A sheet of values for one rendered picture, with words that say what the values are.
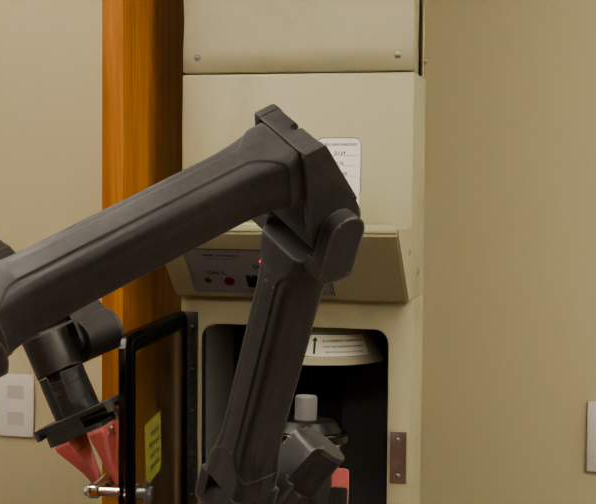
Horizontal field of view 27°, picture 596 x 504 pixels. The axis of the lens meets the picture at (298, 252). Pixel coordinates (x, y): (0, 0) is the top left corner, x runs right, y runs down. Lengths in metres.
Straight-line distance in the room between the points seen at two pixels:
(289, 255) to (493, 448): 1.04
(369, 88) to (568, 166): 0.51
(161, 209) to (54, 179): 1.27
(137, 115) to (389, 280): 0.41
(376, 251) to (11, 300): 0.70
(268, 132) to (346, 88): 0.61
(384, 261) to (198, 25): 0.42
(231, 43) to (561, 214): 0.65
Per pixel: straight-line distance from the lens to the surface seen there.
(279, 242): 1.15
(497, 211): 2.08
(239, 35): 1.72
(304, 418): 1.58
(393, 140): 1.66
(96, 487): 1.51
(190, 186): 1.03
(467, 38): 2.10
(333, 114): 1.68
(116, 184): 1.67
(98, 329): 1.58
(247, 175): 1.04
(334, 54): 1.68
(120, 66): 1.67
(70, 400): 1.53
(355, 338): 1.73
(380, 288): 1.62
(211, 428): 1.78
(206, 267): 1.65
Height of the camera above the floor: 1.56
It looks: 3 degrees down
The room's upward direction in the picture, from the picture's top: 1 degrees clockwise
